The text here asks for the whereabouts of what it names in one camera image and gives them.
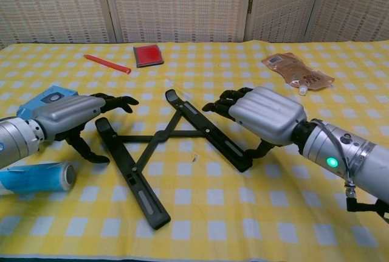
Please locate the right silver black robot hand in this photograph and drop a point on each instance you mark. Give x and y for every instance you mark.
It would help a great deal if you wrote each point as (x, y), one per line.
(267, 113)

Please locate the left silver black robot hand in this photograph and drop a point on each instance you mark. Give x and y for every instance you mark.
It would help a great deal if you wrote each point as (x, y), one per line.
(67, 111)

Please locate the black folding laptop stand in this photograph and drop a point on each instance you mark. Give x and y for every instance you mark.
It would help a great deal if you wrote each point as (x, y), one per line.
(146, 189)

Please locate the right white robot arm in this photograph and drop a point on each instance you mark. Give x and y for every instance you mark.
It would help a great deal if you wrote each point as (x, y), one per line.
(367, 167)

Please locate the blue cardboard box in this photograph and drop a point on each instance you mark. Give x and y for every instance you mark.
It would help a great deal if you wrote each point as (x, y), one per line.
(36, 102)

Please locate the brown spout pouch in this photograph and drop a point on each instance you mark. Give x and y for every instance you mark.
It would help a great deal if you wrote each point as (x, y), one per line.
(298, 72)

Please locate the red pen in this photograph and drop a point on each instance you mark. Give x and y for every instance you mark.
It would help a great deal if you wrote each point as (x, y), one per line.
(106, 63)

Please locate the blue wrapped roll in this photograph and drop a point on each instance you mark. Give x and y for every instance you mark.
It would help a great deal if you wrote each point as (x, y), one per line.
(36, 178)

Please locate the yellow white checked tablecloth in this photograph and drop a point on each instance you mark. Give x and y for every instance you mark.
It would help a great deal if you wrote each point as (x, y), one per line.
(243, 201)

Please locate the red card wallet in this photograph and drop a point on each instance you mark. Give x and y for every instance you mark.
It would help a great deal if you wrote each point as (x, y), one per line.
(148, 55)

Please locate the brass screen hinge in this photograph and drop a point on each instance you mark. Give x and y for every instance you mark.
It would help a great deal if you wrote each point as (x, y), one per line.
(250, 5)

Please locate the woven folding screen panel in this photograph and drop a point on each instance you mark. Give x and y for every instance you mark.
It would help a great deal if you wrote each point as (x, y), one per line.
(282, 3)
(51, 3)
(182, 3)
(355, 3)

